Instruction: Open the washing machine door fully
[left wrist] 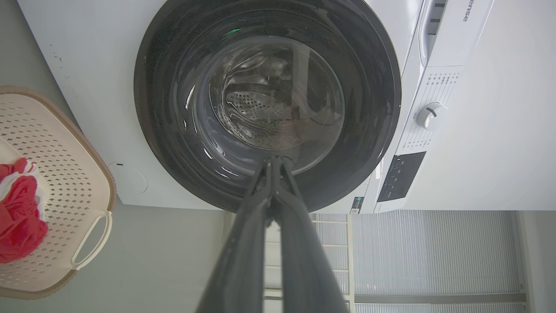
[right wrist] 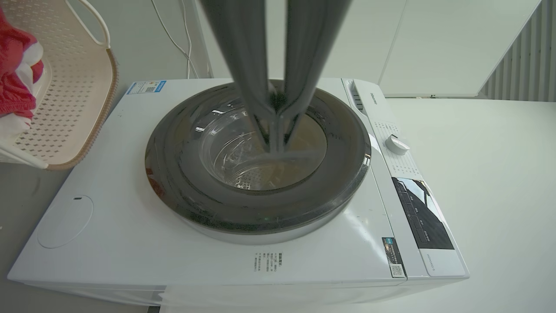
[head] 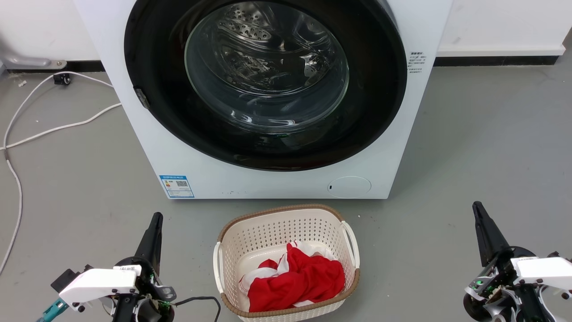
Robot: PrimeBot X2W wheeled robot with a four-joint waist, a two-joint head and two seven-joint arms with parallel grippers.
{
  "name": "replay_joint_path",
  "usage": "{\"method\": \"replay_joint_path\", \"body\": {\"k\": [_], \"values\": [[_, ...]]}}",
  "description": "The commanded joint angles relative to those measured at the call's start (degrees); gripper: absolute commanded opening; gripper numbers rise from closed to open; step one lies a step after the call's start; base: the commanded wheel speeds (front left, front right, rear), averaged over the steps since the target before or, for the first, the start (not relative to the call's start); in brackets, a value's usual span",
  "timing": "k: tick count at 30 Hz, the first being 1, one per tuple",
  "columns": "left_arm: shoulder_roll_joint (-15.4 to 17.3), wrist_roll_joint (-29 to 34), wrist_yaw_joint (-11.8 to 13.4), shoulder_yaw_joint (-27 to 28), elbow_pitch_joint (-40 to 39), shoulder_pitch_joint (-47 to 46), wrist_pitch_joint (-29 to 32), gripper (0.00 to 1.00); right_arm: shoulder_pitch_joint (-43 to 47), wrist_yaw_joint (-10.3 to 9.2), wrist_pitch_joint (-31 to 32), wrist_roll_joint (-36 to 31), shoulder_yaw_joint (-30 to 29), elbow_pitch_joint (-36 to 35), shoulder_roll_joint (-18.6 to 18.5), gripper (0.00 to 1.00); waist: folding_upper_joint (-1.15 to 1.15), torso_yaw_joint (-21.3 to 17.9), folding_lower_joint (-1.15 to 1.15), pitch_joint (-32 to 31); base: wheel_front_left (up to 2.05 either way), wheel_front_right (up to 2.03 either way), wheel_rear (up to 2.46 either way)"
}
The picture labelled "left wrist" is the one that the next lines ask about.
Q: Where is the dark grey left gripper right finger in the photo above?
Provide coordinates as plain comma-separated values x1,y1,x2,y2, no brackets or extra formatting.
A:
271,156,350,313

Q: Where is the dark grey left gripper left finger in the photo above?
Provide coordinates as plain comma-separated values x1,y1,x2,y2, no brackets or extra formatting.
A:
195,157,274,313

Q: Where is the black round glass washer door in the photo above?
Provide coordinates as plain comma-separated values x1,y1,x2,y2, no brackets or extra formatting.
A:
134,0,402,213

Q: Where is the white front-load washing machine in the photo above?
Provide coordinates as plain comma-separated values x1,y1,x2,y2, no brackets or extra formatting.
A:
17,0,496,214

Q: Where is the black washer display panel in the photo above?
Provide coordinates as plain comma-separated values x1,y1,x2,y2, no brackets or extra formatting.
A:
377,151,427,203

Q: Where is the white slatted window blind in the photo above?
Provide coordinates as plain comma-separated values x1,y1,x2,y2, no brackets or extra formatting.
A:
352,210,529,313

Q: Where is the round white filter cover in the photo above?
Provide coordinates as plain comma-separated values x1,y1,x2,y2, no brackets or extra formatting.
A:
108,163,148,195

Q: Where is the steel perforated washer drum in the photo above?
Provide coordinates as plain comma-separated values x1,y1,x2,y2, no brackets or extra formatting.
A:
208,41,344,151

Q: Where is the white round program knob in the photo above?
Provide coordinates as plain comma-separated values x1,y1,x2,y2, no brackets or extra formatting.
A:
416,102,449,131

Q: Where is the beige perforated laundry basket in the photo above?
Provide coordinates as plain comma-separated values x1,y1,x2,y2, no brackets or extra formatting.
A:
0,86,117,300

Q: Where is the red and white garment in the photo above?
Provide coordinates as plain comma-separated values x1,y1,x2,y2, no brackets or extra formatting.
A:
0,157,49,264

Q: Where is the white detergent drawer front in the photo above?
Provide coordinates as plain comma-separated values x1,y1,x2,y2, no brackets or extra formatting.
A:
418,0,496,68

